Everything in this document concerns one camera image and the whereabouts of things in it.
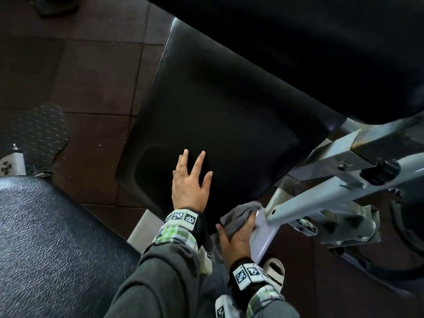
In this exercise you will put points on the person's right hand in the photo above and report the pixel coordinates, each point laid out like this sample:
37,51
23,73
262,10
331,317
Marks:
238,248

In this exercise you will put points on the person's left hand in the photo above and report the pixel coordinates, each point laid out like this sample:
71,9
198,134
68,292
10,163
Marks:
188,195

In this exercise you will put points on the grey cleaning cloth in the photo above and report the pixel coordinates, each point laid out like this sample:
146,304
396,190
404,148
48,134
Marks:
236,213

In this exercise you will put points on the person's left forearm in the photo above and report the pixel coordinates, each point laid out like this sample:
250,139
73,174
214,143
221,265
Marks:
155,281

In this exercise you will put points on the person's right forearm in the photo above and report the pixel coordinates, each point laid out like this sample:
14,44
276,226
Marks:
271,308

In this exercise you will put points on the person's dark trousers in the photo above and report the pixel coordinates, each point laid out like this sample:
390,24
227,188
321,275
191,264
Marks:
212,291

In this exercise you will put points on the left marker wristband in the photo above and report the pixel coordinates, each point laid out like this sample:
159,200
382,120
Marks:
182,219

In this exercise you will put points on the marker wristband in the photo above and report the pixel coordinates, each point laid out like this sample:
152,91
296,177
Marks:
182,219
246,274

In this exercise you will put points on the right marker wristband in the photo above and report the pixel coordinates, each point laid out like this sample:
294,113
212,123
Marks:
246,274

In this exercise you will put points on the cream foam slipper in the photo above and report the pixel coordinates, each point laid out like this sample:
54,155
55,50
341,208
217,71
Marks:
276,271

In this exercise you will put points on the large black leather pad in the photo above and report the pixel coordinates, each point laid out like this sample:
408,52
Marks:
59,255

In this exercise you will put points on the black studded floor mat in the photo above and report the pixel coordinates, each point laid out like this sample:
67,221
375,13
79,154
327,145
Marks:
39,135

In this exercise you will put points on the grey base bar white cap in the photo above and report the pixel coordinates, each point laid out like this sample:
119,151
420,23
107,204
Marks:
11,163

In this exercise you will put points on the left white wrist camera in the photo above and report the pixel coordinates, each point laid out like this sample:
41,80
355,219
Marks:
206,261

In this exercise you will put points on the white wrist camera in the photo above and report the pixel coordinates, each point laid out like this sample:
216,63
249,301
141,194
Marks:
206,261
223,309

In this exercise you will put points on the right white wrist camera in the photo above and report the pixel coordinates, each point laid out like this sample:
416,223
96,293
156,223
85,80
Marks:
223,309

